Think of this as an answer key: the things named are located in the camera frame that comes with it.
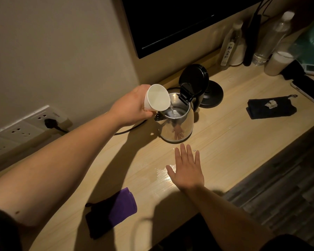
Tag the person's left hand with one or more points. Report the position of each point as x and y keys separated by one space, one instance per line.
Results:
x=129 y=107

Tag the person's right hand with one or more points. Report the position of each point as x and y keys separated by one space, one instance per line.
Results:
x=187 y=172

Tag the person's right little finger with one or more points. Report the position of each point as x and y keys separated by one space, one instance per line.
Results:
x=197 y=159

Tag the person's right thumb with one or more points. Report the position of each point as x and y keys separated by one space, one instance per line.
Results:
x=170 y=171

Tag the person's right middle finger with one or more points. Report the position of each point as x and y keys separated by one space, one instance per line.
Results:
x=184 y=155

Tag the person's left thumb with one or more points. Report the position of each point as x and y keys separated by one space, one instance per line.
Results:
x=149 y=114

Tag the white paper cup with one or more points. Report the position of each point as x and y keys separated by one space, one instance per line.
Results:
x=157 y=98

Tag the person's right forearm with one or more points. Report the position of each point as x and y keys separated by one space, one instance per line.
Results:
x=225 y=219

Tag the person's left forearm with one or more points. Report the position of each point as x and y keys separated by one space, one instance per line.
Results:
x=55 y=164

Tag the stainless steel electric kettle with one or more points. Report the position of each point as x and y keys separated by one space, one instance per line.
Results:
x=179 y=112

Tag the black kettle base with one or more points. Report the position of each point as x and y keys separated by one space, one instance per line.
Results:
x=212 y=94

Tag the purple folded cloth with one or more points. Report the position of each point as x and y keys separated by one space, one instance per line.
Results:
x=112 y=211

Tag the black folded cloth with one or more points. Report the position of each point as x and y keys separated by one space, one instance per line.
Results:
x=270 y=108

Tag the crumpled white paper scrap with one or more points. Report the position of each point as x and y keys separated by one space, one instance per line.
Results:
x=271 y=104

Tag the black television screen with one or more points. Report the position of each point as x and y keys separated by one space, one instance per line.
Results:
x=178 y=20

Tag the black power plug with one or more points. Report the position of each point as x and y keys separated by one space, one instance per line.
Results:
x=52 y=124

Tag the white round container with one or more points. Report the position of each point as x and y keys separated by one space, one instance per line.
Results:
x=238 y=56

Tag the clear labelled bottle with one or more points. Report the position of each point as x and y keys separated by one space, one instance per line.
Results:
x=230 y=45

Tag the black hair straightener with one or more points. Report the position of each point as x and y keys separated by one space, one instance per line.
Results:
x=251 y=39

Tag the smartphone with white edge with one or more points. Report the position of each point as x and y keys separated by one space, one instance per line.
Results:
x=308 y=90

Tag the clear plastic water bottle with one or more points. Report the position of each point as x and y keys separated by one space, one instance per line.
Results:
x=273 y=36

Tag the teal plastic bag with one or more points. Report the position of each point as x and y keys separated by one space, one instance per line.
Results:
x=312 y=44

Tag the black sleeve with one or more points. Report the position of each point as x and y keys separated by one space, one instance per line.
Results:
x=4 y=230

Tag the white wall socket panel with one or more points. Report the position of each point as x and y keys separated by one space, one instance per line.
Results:
x=23 y=129

